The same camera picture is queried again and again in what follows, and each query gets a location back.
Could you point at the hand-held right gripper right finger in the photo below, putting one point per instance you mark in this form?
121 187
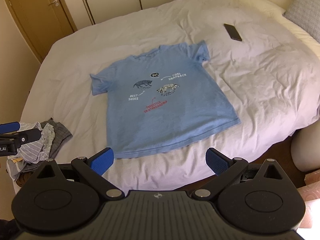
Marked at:
217 161

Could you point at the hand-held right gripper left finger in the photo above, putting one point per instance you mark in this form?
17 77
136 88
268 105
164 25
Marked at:
101 161

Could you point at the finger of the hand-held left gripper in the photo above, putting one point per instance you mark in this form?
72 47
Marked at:
10 127

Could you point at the light blue printed T-shirt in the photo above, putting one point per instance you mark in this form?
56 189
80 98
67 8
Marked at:
162 125

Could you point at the grey-blue striped garment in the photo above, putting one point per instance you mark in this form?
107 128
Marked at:
32 150

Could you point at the small white cloth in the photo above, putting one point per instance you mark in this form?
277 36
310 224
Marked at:
48 136

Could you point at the grey checked garment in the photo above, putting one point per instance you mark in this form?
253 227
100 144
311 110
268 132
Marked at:
61 132

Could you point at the brown garment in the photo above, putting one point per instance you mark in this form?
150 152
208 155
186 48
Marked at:
22 180

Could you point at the cream padded furniture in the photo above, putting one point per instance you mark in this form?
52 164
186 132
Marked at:
307 150

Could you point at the white bed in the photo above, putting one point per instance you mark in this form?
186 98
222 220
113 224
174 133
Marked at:
262 80

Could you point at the wooden door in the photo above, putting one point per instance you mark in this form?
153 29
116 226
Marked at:
32 12

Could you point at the black smartphone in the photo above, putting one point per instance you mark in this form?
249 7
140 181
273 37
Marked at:
232 32

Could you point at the grey checked pillow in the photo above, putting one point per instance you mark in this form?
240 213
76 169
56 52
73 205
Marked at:
305 5

